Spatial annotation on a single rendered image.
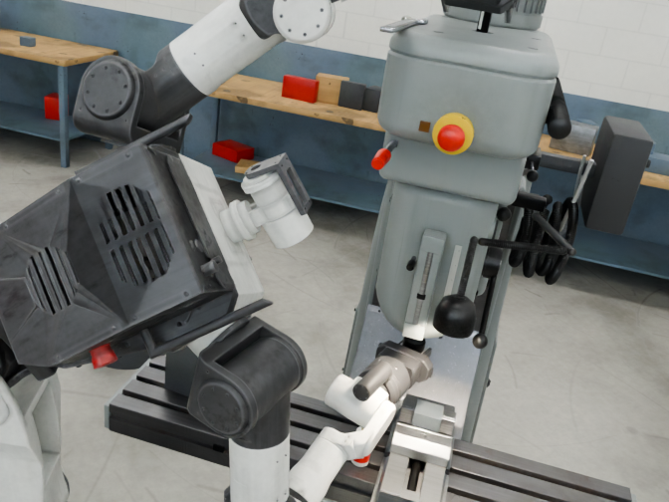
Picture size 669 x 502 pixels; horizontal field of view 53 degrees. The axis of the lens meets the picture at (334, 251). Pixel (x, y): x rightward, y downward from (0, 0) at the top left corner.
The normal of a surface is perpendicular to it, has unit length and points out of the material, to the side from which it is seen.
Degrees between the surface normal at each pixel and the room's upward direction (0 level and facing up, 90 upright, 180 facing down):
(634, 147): 90
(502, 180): 90
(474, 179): 90
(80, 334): 75
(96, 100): 68
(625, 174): 90
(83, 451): 0
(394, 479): 0
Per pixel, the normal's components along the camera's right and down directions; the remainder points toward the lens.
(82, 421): 0.14, -0.90
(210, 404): -0.48, 0.31
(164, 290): -0.18, -0.04
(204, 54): -0.05, 0.34
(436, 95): -0.26, 0.37
